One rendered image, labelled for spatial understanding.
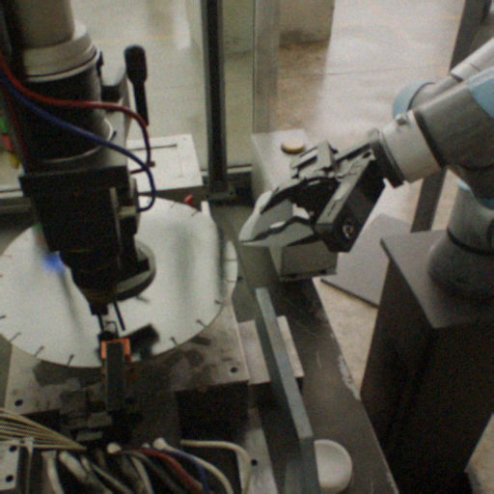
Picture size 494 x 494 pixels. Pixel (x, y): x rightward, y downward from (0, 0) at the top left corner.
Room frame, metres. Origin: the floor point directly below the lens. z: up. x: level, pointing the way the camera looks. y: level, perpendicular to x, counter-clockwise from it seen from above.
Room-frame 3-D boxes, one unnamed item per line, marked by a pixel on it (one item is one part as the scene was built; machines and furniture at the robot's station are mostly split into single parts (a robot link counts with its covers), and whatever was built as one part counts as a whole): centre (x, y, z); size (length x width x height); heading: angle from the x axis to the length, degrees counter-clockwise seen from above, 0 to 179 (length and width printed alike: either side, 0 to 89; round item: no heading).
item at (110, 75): (0.50, 0.14, 1.17); 0.06 x 0.05 x 0.20; 2
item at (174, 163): (0.91, 0.18, 0.82); 0.18 x 0.18 x 0.15; 11
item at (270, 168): (0.90, -0.09, 0.82); 0.28 x 0.11 x 0.15; 11
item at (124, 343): (0.38, 0.14, 0.95); 0.10 x 0.03 x 0.07; 11
